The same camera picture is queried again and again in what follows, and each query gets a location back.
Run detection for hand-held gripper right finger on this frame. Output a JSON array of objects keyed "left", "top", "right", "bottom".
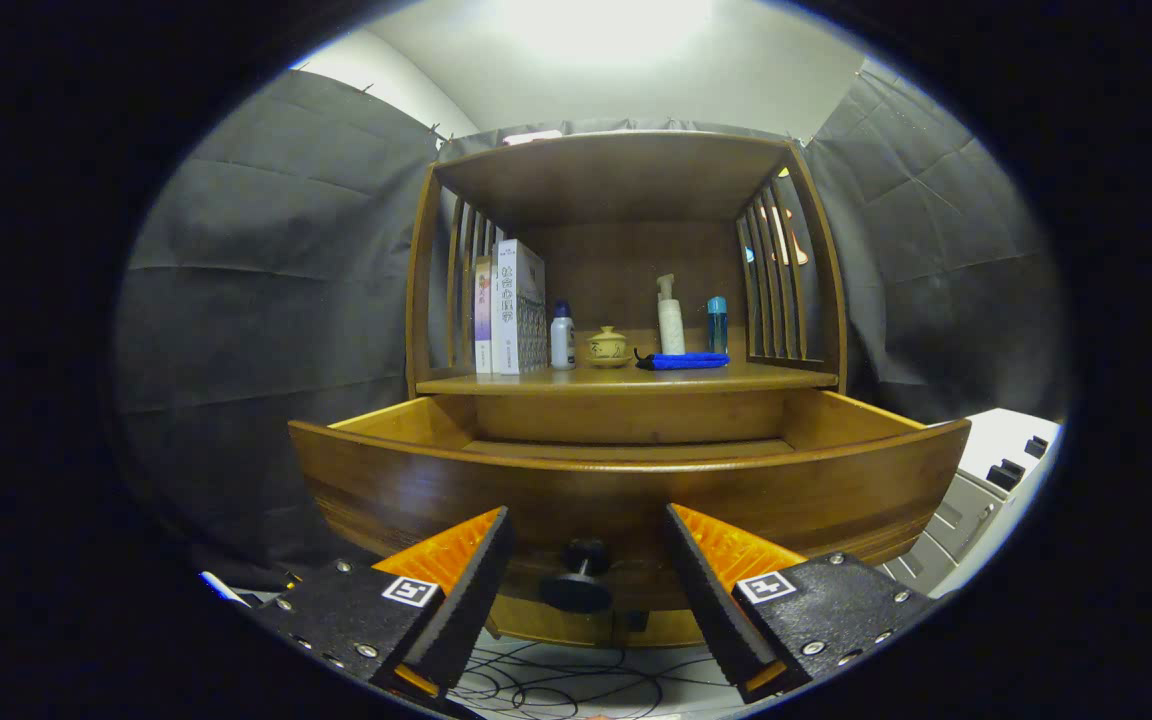
[{"left": 664, "top": 502, "right": 940, "bottom": 701}]

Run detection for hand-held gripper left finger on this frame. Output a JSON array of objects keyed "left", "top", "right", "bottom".
[{"left": 249, "top": 505, "right": 517, "bottom": 708}]

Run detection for black drawer knob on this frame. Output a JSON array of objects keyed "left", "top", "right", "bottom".
[{"left": 539, "top": 538, "right": 614, "bottom": 615}]

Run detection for wooden drawer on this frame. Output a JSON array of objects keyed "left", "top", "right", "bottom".
[{"left": 288, "top": 390, "right": 972, "bottom": 613}]

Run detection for wooden cabinet door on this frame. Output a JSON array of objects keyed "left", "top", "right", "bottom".
[
  {"left": 488, "top": 597, "right": 619, "bottom": 646},
  {"left": 616, "top": 608, "right": 707, "bottom": 649}
]

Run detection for wooden countertop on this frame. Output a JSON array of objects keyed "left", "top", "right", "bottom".
[{"left": 416, "top": 362, "right": 839, "bottom": 396}]

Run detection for white drawer unit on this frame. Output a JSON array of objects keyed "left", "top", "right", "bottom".
[{"left": 876, "top": 408, "right": 1062, "bottom": 599}]

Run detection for wooden cabinet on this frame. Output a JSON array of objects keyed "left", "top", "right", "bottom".
[{"left": 406, "top": 130, "right": 849, "bottom": 649}]

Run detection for blue folded cloth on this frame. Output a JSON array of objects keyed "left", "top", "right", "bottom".
[{"left": 634, "top": 350, "right": 732, "bottom": 372}]

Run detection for yellow lidded teacup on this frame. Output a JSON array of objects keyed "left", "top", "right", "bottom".
[{"left": 586, "top": 325, "right": 631, "bottom": 369}]

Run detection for white bottle with blue cap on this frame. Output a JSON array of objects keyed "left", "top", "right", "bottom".
[{"left": 550, "top": 300, "right": 577, "bottom": 371}]

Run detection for white pump bottle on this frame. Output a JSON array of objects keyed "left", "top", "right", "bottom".
[{"left": 656, "top": 274, "right": 686, "bottom": 355}]

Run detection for thin purple book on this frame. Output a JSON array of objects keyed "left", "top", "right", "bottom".
[{"left": 474, "top": 256, "right": 495, "bottom": 375}]

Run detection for thick white book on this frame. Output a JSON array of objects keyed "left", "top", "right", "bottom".
[{"left": 492, "top": 238, "right": 548, "bottom": 376}]

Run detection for black floor cables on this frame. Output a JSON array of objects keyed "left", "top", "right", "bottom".
[{"left": 456, "top": 645, "right": 737, "bottom": 720}]

